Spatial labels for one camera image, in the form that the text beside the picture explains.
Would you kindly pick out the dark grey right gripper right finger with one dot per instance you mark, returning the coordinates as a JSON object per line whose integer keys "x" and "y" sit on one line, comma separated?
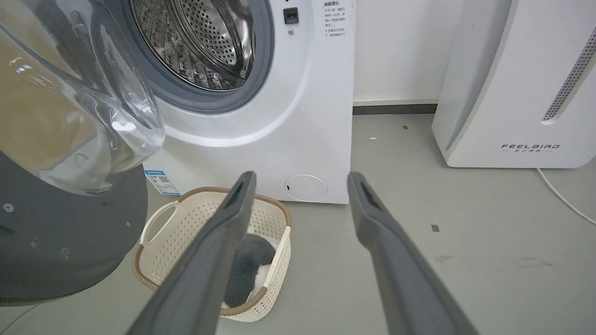
{"x": 400, "y": 274}

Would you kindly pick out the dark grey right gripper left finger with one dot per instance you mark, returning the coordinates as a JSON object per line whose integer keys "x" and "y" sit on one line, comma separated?
{"x": 205, "y": 270}

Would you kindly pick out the round glass washing machine door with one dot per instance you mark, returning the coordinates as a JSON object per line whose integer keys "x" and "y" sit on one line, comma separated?
{"x": 60, "y": 149}

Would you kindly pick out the white front-load washing machine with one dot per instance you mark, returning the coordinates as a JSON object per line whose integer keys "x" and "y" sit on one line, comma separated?
{"x": 298, "y": 116}

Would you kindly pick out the grey cloth in basket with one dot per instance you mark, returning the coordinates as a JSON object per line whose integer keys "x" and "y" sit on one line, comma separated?
{"x": 247, "y": 274}

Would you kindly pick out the cream perforated laundry basket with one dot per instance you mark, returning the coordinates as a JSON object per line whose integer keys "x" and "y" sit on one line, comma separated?
{"x": 172, "y": 232}

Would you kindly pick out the blue energy label sticker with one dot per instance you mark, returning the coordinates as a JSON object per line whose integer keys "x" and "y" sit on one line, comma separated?
{"x": 162, "y": 182}

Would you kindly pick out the white Feelbird air purifier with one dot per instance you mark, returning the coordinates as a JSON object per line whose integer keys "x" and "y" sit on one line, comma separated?
{"x": 512, "y": 79}

